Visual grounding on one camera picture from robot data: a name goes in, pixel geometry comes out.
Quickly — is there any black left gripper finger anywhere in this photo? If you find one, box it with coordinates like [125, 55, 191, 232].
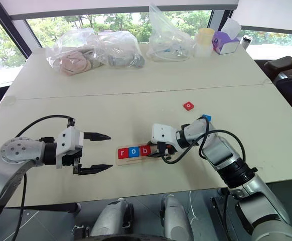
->
[77, 164, 114, 176]
[83, 132, 112, 142]

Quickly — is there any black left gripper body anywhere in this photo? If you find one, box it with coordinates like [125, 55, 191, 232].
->
[61, 148, 83, 175]

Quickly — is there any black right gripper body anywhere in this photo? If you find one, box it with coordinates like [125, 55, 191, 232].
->
[161, 143, 179, 161]

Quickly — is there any red letter b block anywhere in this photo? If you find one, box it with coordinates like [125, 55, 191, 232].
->
[138, 145, 152, 157]

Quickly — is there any wooden letter tray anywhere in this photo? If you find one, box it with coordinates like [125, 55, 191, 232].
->
[116, 145, 162, 167]

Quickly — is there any blue letter o block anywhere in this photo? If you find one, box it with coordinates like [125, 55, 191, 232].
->
[128, 146, 140, 158]

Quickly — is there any red letter r block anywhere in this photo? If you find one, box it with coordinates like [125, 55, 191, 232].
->
[117, 148, 129, 160]

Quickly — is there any silver robot leg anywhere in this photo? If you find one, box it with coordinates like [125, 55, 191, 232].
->
[89, 198, 134, 237]
[160, 193, 195, 241]

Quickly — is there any plastic bag with pink cloth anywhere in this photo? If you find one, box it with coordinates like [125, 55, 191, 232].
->
[45, 27, 106, 77]

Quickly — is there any plastic bag with grey items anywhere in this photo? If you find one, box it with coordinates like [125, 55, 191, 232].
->
[95, 31, 145, 69]

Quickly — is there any clear plastic container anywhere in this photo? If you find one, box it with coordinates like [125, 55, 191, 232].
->
[194, 34, 213, 58]

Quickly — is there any tall clear plastic bag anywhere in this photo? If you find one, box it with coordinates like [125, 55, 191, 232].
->
[145, 3, 196, 62]

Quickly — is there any yellow plastic cup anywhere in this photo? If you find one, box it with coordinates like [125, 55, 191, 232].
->
[198, 27, 216, 48]

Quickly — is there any purple tissue box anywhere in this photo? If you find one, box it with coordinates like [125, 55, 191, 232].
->
[212, 19, 242, 55]

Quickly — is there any white metal can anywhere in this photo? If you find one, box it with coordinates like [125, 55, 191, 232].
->
[240, 35, 252, 50]

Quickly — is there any black office chair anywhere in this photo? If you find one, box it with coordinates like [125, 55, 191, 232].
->
[263, 47, 292, 121]

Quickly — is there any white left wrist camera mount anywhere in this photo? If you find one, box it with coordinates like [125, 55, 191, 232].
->
[55, 126, 84, 169]

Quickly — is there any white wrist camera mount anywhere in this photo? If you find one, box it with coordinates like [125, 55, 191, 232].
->
[55, 126, 84, 169]
[151, 123, 180, 147]

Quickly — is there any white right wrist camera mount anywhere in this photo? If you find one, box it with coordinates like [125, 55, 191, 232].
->
[151, 123, 180, 147]

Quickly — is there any black table frame bar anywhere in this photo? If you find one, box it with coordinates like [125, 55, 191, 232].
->
[4, 202, 82, 213]

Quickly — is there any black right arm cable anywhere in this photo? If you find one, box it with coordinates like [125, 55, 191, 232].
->
[157, 115, 247, 165]

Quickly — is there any thin white cable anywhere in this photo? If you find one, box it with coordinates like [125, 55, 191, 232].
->
[189, 190, 200, 237]

